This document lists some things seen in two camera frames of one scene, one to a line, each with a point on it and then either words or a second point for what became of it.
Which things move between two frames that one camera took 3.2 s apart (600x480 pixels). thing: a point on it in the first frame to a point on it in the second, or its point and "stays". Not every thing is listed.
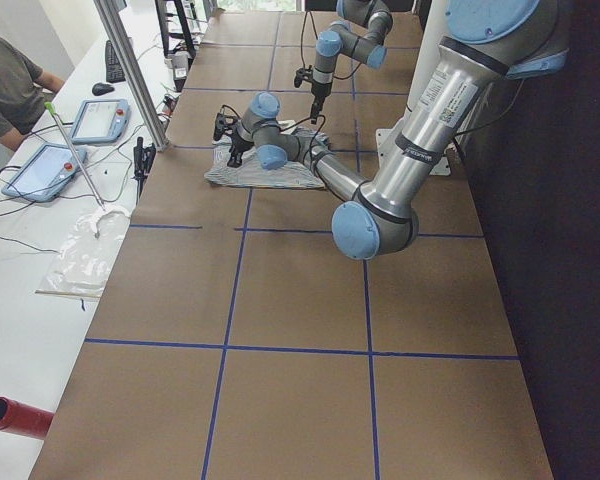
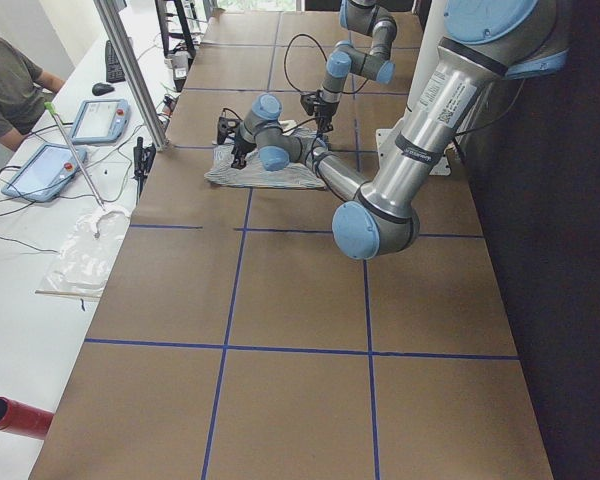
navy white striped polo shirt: (295, 173) stays
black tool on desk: (143, 158) stays
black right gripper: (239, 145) stays
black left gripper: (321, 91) to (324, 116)
